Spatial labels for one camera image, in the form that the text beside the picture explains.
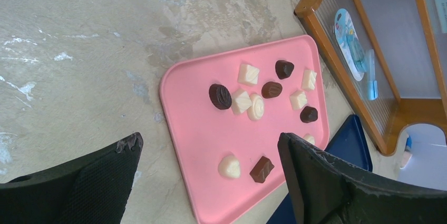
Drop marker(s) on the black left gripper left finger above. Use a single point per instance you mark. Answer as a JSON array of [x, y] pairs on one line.
[[93, 188]]

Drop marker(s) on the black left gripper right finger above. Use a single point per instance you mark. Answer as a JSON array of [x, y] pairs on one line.
[[326, 189]]

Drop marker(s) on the white chocolate piece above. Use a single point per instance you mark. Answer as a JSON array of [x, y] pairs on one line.
[[256, 111], [229, 167], [248, 75], [309, 138], [298, 99], [240, 101], [309, 80]]

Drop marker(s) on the dark rectangular chocolate piece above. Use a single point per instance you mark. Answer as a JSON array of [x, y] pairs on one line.
[[261, 170]]

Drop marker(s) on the dark oval chocolate piece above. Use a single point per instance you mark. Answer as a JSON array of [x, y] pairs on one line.
[[220, 96]]

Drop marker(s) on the dark blue tin lid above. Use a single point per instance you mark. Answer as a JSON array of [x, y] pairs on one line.
[[349, 143]]

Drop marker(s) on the blue white corner device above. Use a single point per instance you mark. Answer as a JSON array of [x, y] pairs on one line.
[[407, 153]]

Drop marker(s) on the light blue small tube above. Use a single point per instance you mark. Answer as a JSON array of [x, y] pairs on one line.
[[371, 83]]

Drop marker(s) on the pink plastic tray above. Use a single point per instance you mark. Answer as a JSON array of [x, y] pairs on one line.
[[202, 134]]

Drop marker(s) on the light blue oval package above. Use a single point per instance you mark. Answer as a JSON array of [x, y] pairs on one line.
[[349, 44]]

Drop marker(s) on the wooden shelf rack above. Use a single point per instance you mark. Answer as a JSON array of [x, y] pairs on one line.
[[384, 54]]

